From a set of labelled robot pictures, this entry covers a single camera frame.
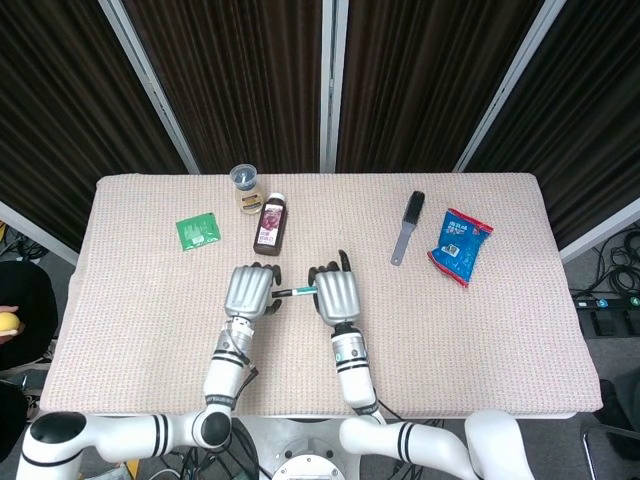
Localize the person in black clothing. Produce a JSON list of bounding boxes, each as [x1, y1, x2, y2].
[[0, 259, 60, 372]]

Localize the black floor cable bundle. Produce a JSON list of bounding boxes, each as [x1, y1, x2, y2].
[[569, 224, 640, 300]]

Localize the green flat packet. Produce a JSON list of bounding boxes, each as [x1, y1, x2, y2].
[[174, 211, 222, 254]]

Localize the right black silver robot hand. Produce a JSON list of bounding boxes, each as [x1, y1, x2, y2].
[[306, 249, 363, 327]]

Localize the blue red snack bag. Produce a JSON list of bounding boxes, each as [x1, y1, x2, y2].
[[426, 207, 495, 289]]

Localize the pink woven tablecloth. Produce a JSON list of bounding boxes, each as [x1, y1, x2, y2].
[[38, 171, 604, 419]]

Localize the black cables under robot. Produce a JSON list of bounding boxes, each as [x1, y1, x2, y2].
[[149, 424, 262, 480]]

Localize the dark purple juice bottle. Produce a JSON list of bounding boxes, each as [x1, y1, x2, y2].
[[252, 192, 290, 258]]

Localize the black power strip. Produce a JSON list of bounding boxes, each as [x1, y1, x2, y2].
[[571, 293, 640, 313]]

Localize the white partition frame post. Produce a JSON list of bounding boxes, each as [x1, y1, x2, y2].
[[319, 0, 350, 174], [97, 0, 202, 175], [451, 0, 569, 174]]

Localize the mayonnaise squeeze bottle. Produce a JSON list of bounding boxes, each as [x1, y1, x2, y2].
[[228, 163, 265, 216]]

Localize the black metal chair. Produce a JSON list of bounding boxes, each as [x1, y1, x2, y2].
[[580, 422, 640, 480]]

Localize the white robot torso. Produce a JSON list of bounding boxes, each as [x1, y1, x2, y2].
[[233, 416, 352, 480]]

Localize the brown ribbed partition panel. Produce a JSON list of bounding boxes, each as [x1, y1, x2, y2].
[[336, 0, 545, 174], [466, 0, 640, 250], [0, 0, 190, 254], [121, 0, 324, 174]]

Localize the grey brush black bristles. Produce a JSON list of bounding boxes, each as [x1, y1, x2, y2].
[[389, 189, 427, 267]]

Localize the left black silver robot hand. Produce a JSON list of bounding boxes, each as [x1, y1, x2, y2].
[[222, 261, 283, 319]]

